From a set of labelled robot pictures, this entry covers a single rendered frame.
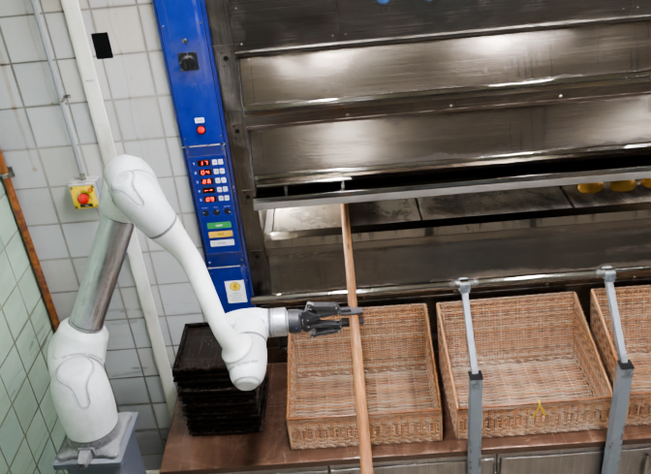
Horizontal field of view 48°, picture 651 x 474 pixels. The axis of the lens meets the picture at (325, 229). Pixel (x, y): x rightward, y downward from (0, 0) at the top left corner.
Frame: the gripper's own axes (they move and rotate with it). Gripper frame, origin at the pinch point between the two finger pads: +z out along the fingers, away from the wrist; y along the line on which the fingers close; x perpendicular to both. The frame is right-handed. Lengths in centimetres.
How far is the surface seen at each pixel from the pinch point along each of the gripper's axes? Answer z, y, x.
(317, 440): -16, 57, -4
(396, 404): 14, 60, -23
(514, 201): 68, 1, -68
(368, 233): 9, 2, -53
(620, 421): 86, 47, 7
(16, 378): -122, 28, -17
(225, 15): -33, -84, -54
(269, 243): -29, 3, -54
